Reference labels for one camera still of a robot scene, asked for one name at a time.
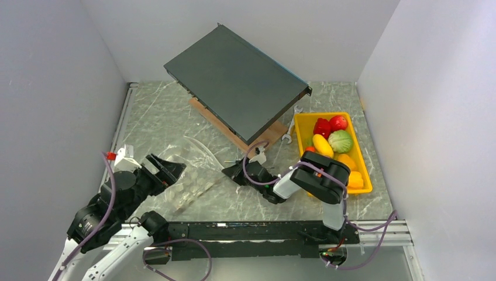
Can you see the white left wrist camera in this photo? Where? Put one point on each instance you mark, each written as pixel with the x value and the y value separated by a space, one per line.
pixel 125 160

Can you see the aluminium side rail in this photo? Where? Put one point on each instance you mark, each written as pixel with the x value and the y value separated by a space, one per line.
pixel 118 137

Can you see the yellow toy bell pepper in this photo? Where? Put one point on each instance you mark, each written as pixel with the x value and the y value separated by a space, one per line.
pixel 355 181

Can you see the silver open-end wrench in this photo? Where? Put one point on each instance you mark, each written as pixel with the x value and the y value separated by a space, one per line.
pixel 288 135

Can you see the green toy cabbage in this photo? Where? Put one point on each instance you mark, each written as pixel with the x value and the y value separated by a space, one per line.
pixel 340 141

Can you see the yellow plastic tray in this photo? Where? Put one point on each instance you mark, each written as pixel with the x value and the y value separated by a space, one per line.
pixel 304 125

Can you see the dark grey server chassis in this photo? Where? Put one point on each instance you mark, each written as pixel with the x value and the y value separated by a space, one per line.
pixel 242 86

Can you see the clear dotted zip bag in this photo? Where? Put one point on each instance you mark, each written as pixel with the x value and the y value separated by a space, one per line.
pixel 202 172

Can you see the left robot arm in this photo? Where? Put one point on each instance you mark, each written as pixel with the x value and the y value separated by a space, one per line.
pixel 95 224

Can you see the orange toy fruit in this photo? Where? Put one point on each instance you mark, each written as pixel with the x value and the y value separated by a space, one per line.
pixel 348 161

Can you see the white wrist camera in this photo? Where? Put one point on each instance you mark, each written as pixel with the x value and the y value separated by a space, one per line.
pixel 259 157
pixel 125 160

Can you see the wooden board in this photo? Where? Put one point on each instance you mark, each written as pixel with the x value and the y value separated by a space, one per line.
pixel 272 134

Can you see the red toy bell pepper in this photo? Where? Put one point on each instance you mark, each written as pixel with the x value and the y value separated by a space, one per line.
pixel 322 127

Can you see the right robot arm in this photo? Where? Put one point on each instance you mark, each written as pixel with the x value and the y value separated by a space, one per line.
pixel 324 178

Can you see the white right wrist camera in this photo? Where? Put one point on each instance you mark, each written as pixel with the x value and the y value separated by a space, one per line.
pixel 259 157

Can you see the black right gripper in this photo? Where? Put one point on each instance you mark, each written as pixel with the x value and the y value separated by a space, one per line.
pixel 235 172

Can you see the red toy apple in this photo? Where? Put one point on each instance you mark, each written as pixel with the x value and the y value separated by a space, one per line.
pixel 338 123

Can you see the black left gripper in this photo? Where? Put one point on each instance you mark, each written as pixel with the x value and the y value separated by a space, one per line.
pixel 175 168

